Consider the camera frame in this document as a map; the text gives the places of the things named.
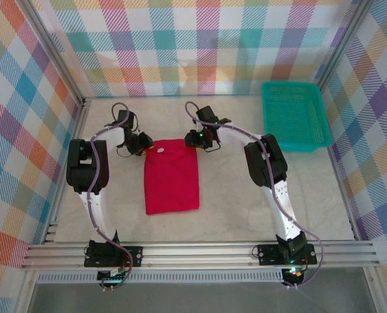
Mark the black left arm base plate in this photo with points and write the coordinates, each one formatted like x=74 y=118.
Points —
x=135 y=256

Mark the aluminium frame leg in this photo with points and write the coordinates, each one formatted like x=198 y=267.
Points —
x=25 y=293
x=376 y=290

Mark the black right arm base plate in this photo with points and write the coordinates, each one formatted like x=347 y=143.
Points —
x=266 y=256

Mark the red t-shirt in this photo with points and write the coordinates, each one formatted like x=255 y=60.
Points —
x=170 y=182

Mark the teal plastic basket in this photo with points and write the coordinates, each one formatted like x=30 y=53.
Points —
x=291 y=111

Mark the aluminium corner post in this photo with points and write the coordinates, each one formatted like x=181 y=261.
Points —
x=345 y=44
x=56 y=49

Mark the aluminium side rail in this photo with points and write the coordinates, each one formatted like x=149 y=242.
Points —
x=77 y=124
x=332 y=158

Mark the long aluminium mounting rail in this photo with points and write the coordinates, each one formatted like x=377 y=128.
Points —
x=196 y=254

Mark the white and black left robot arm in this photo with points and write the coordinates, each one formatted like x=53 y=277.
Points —
x=97 y=212

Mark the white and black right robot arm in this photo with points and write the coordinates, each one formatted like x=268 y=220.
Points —
x=284 y=208

